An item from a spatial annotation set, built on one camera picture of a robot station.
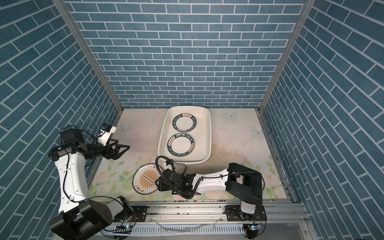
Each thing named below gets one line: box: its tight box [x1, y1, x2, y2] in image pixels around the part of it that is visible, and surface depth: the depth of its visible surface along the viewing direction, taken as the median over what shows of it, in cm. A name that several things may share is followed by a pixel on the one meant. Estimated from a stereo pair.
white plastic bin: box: [157, 105, 212, 165], surface depth 104 cm
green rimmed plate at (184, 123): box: [172, 113, 197, 133], surface depth 111 cm
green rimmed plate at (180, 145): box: [167, 133, 195, 157], surface depth 99 cm
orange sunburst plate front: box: [132, 163, 161, 195], surface depth 86 cm
